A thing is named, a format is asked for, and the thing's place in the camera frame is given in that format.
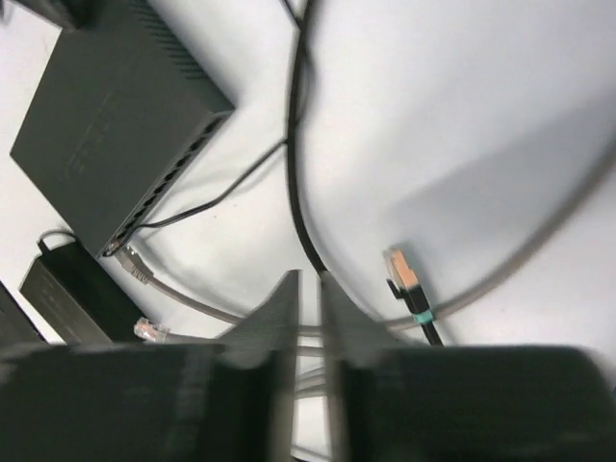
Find black power adapter brick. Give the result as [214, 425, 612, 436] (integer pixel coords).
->
[19, 230, 143, 344]

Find thin black power cord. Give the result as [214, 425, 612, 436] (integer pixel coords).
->
[129, 139, 290, 231]

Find black network switch box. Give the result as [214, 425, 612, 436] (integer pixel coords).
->
[11, 1, 234, 257]

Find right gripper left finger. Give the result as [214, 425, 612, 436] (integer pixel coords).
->
[211, 270, 299, 461]

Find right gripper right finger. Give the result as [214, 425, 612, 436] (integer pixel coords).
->
[320, 272, 403, 461]

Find grey ethernet cable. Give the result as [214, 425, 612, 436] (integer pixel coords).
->
[115, 143, 616, 400]

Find black ethernet cable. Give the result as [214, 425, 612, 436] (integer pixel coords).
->
[286, 0, 447, 347]

